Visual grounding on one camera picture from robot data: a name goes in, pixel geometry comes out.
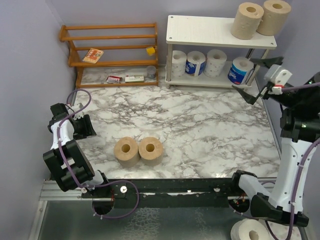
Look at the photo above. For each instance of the pink dotted roll foreground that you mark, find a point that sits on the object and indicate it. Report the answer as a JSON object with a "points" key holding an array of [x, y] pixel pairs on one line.
{"points": [[281, 231]]}

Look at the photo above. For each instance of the plain white roll foreground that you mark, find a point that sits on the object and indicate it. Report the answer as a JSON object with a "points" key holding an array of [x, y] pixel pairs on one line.
{"points": [[249, 229]]}

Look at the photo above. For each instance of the pink dotted roll back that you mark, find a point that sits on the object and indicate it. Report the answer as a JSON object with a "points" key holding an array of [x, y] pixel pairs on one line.
{"points": [[215, 62]]}

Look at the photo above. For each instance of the blue Tempo roll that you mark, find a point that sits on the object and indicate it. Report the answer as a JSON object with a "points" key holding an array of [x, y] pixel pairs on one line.
{"points": [[240, 70]]}

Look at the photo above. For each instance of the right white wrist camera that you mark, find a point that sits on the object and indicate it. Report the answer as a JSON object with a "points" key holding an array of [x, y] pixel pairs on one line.
{"points": [[277, 77]]}

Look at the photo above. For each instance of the white green flat box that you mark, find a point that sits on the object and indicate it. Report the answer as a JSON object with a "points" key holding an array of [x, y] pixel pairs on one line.
{"points": [[134, 78]]}

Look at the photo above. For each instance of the small grey cup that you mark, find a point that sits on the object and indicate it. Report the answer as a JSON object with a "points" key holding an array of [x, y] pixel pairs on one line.
{"points": [[151, 72]]}

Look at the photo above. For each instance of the brown wooden rack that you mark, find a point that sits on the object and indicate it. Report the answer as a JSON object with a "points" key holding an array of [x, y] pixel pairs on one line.
{"points": [[75, 61]]}

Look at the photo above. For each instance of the red white small box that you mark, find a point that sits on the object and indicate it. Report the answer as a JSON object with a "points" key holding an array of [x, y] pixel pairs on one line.
{"points": [[111, 79]]}

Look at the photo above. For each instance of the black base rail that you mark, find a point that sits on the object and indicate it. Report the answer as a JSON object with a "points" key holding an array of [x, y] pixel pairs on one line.
{"points": [[168, 193]]}

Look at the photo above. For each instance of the orange patterned booklet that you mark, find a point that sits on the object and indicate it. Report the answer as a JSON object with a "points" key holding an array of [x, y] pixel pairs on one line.
{"points": [[92, 56]]}

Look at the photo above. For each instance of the yellow cube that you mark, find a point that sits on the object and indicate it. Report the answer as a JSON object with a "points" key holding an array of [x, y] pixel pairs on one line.
{"points": [[150, 51]]}

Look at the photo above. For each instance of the pink dotted roll front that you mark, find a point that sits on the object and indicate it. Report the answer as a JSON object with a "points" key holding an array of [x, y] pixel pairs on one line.
{"points": [[179, 59]]}

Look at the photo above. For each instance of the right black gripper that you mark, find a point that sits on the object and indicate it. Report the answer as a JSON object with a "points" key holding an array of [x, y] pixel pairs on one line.
{"points": [[268, 62]]}

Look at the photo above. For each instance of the white two-tier shelf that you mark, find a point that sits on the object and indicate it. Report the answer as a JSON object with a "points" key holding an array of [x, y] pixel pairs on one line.
{"points": [[210, 32]]}

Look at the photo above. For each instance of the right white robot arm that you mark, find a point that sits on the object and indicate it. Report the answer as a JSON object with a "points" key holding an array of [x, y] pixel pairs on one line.
{"points": [[300, 135]]}

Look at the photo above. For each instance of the pink dotted roll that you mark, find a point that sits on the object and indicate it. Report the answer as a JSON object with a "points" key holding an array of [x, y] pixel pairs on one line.
{"points": [[179, 59], [215, 62]]}

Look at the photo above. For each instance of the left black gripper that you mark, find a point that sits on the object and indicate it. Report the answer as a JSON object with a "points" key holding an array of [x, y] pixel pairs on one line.
{"points": [[89, 128]]}

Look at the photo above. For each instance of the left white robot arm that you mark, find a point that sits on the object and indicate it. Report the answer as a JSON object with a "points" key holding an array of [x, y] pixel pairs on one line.
{"points": [[67, 163]]}

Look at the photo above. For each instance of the brown paper roll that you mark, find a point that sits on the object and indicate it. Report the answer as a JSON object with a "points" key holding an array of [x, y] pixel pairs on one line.
{"points": [[247, 20], [151, 151], [275, 15], [126, 151]]}

